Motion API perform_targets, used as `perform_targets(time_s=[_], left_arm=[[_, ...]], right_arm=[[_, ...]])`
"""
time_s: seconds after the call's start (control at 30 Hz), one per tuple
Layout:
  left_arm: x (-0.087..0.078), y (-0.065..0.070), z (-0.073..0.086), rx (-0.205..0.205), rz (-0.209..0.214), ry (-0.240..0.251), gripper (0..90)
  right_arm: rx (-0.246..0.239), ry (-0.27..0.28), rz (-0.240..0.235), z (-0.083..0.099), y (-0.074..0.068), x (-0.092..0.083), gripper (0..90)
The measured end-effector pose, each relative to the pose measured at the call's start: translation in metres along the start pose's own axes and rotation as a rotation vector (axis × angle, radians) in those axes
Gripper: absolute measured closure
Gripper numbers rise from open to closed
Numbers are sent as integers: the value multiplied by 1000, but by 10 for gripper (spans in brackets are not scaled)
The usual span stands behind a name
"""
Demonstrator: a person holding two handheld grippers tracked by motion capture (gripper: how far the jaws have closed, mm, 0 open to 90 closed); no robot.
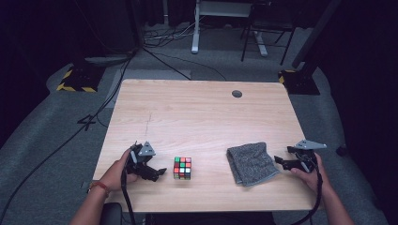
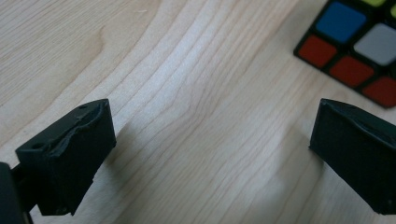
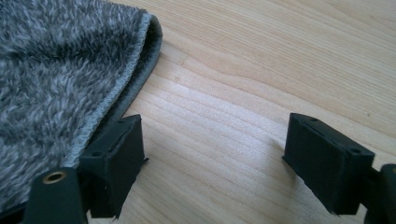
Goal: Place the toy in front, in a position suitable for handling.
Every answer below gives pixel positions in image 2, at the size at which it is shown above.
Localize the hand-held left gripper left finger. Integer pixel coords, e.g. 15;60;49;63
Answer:
15;98;117;217

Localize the multicoloured puzzle cube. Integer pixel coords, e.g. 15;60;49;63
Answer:
292;0;396;109

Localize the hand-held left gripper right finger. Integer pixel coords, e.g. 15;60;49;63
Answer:
308;98;396;215

